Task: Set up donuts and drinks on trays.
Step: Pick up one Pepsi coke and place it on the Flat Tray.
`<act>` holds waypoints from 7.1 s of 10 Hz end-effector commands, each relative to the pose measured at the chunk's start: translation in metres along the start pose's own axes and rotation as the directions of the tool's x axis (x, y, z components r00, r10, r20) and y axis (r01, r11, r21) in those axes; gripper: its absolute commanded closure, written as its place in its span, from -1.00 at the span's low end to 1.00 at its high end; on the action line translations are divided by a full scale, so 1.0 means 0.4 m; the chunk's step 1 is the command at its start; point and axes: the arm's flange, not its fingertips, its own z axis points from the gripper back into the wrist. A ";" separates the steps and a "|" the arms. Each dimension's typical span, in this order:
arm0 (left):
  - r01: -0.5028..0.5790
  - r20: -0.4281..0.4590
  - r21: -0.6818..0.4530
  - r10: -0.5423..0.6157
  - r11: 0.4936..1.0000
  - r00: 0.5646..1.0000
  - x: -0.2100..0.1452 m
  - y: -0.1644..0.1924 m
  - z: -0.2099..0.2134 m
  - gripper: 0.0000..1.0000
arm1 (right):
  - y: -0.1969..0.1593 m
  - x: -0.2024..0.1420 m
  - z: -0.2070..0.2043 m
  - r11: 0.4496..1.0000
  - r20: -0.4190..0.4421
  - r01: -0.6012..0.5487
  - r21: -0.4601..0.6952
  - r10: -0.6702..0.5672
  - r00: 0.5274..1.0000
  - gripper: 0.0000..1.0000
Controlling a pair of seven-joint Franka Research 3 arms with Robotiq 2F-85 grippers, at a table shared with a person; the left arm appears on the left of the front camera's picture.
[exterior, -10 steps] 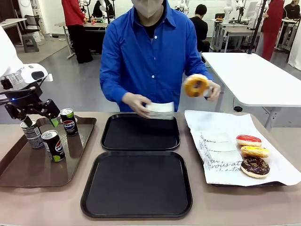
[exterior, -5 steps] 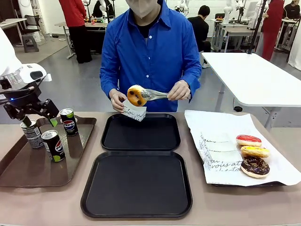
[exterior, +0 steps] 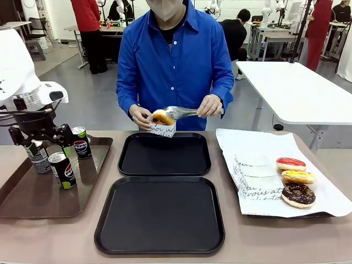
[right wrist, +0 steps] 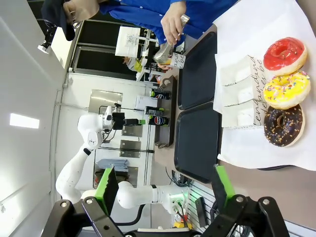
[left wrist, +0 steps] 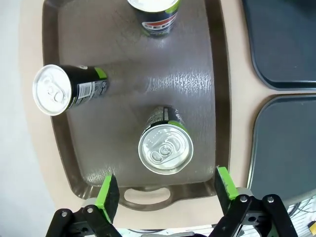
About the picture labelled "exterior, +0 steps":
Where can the seated person in black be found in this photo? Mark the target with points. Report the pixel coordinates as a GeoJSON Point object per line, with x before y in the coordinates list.
{"type": "Point", "coordinates": [233, 33]}

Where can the white background workbench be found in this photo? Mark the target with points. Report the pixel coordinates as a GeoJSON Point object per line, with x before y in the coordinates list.
{"type": "Point", "coordinates": [277, 37]}

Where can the brown plastic serving tray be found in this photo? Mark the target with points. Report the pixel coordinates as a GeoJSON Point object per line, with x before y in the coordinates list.
{"type": "Point", "coordinates": [41, 198]}

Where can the large black serving tray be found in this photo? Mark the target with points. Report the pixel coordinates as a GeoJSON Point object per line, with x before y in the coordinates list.
{"type": "Point", "coordinates": [159, 217]}

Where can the black tripod pole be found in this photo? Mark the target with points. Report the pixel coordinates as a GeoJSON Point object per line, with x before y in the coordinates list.
{"type": "Point", "coordinates": [299, 35]}

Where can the grey plastic stool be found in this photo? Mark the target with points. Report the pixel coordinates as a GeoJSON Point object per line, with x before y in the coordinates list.
{"type": "Point", "coordinates": [35, 49]}

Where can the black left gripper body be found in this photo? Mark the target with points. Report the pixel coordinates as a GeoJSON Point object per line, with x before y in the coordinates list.
{"type": "Point", "coordinates": [35, 121]}

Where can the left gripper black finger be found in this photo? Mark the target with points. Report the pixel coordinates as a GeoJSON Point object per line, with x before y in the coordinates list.
{"type": "Point", "coordinates": [63, 133]}
{"type": "Point", "coordinates": [17, 136]}

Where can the person's right forearm blue sleeve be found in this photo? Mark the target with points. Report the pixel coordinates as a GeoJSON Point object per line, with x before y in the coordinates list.
{"type": "Point", "coordinates": [126, 101]}

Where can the person in red jacket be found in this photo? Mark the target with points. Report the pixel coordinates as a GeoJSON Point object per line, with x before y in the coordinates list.
{"type": "Point", "coordinates": [88, 27]}

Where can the person's torso blue shirt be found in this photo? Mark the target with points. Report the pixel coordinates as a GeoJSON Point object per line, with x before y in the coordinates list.
{"type": "Point", "coordinates": [170, 60]}

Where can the person in red apron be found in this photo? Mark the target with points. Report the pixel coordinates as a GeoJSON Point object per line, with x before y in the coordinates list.
{"type": "Point", "coordinates": [319, 27]}

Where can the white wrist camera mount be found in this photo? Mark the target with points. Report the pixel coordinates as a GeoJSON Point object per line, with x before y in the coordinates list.
{"type": "Point", "coordinates": [53, 94]}

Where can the red glazed donut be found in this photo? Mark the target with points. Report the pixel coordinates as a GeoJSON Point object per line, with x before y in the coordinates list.
{"type": "Point", "coordinates": [291, 163]}

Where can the orange glazed donut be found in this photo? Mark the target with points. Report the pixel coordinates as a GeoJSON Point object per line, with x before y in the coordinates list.
{"type": "Point", "coordinates": [160, 115]}

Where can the small black serving tray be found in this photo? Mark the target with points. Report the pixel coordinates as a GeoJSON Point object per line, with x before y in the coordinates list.
{"type": "Point", "coordinates": [165, 156]}

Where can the large white table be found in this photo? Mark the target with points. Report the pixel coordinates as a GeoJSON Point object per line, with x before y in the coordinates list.
{"type": "Point", "coordinates": [297, 90]}

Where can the black office chair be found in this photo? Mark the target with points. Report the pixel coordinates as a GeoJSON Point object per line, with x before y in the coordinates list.
{"type": "Point", "coordinates": [38, 27]}

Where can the silver metal tongs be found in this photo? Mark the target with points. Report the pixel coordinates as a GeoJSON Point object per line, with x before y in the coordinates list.
{"type": "Point", "coordinates": [182, 112]}

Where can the person's right hand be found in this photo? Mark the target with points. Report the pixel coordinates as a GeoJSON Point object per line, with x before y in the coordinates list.
{"type": "Point", "coordinates": [140, 118]}

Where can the chocolate sprinkled donut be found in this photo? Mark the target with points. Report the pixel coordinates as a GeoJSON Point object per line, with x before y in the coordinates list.
{"type": "Point", "coordinates": [298, 193]}

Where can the person's left hand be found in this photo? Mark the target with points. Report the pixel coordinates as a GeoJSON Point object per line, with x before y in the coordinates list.
{"type": "Point", "coordinates": [210, 105]}

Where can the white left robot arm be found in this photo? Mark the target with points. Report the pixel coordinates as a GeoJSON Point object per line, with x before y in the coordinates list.
{"type": "Point", "coordinates": [13, 68]}

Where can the black Pepsi can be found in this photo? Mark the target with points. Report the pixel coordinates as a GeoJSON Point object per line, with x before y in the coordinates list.
{"type": "Point", "coordinates": [81, 144]}
{"type": "Point", "coordinates": [41, 163]}
{"type": "Point", "coordinates": [64, 173]}

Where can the white paper sheet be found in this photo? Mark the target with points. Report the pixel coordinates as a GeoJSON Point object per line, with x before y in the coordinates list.
{"type": "Point", "coordinates": [261, 143]}

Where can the yellow glazed donut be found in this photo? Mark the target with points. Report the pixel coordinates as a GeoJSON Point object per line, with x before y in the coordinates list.
{"type": "Point", "coordinates": [298, 177]}

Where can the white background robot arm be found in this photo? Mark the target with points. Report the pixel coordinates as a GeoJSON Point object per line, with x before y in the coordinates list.
{"type": "Point", "coordinates": [266, 12]}
{"type": "Point", "coordinates": [215, 6]}

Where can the person's left forearm blue sleeve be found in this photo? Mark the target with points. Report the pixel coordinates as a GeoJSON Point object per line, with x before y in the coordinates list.
{"type": "Point", "coordinates": [226, 97]}

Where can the grey background workbench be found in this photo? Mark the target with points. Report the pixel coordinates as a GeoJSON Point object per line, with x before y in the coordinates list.
{"type": "Point", "coordinates": [110, 30]}

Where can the white desk with dark legs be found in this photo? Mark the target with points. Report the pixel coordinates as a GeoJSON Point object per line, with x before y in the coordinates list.
{"type": "Point", "coordinates": [16, 24]}

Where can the standing person in black shirt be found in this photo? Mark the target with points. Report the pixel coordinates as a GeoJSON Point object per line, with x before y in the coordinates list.
{"type": "Point", "coordinates": [342, 12]}

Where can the beige face mask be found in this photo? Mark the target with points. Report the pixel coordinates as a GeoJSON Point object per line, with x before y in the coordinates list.
{"type": "Point", "coordinates": [165, 11]}

